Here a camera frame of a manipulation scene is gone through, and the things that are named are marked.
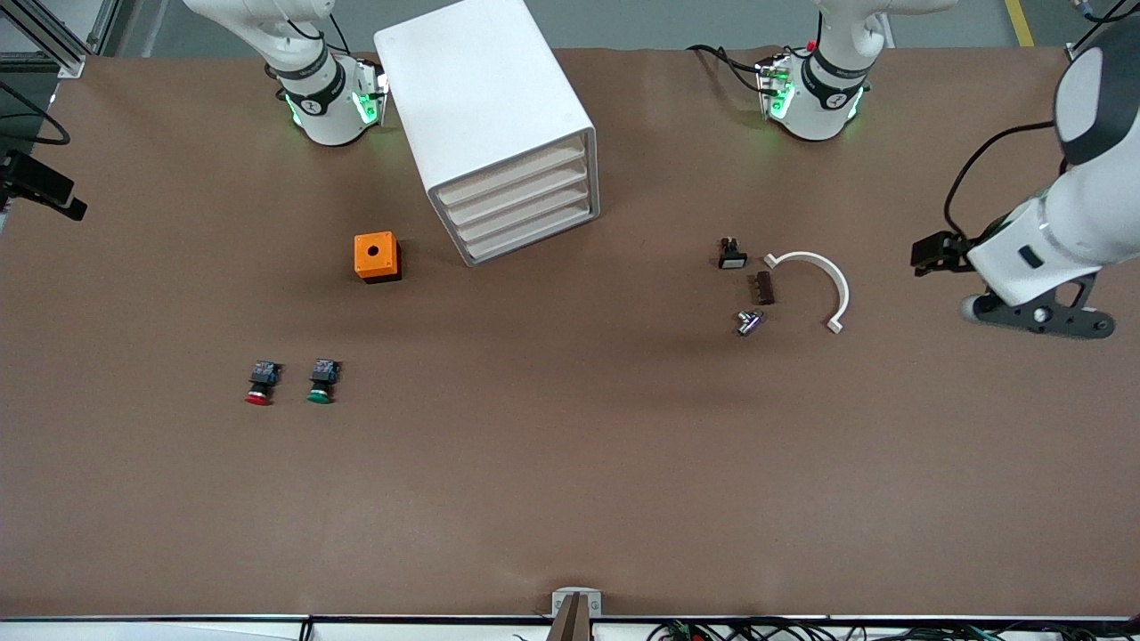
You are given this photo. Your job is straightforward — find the white curved plastic arc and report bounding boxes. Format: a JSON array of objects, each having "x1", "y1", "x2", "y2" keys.
[{"x1": 763, "y1": 251, "x2": 851, "y2": 336}]

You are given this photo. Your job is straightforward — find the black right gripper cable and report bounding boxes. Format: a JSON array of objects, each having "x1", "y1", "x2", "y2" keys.
[{"x1": 0, "y1": 82, "x2": 71, "y2": 146}]

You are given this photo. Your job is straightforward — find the red push button switch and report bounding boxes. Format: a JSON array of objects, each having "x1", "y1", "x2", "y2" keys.
[{"x1": 244, "y1": 360, "x2": 283, "y2": 407}]

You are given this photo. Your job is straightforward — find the black arm base cable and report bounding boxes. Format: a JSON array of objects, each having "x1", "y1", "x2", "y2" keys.
[{"x1": 688, "y1": 43, "x2": 769, "y2": 94}]

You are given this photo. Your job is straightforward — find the green push button switch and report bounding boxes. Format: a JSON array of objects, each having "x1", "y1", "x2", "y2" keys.
[{"x1": 306, "y1": 358, "x2": 342, "y2": 405}]

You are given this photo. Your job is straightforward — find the orange button enclosure box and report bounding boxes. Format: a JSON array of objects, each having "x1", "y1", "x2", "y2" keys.
[{"x1": 354, "y1": 231, "x2": 403, "y2": 284}]

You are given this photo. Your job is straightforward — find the tangled black cables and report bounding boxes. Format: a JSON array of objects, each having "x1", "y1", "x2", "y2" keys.
[{"x1": 650, "y1": 617, "x2": 1140, "y2": 641}]

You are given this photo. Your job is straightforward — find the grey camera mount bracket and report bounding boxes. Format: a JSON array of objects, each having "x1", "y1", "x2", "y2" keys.
[{"x1": 545, "y1": 588, "x2": 603, "y2": 641}]

